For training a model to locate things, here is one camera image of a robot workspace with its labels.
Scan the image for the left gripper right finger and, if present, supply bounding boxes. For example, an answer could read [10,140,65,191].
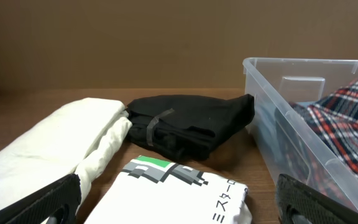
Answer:
[275,174,358,224]

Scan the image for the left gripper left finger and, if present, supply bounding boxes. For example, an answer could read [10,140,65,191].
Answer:
[0,174,81,224]

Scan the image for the blue denim jeans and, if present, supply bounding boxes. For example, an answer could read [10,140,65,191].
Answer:
[252,97,318,161]

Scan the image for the red navy plaid shirt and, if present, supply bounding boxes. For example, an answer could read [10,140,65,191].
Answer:
[278,71,358,200]

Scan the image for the black garment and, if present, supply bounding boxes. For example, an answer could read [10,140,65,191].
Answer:
[126,94,255,161]

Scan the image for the clear plastic storage container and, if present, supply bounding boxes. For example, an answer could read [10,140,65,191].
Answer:
[242,58,358,212]

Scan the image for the folded cream white cloth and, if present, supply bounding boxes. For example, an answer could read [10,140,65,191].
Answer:
[0,98,132,210]

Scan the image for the white printed t-shirt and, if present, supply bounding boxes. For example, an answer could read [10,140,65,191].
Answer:
[86,156,252,224]

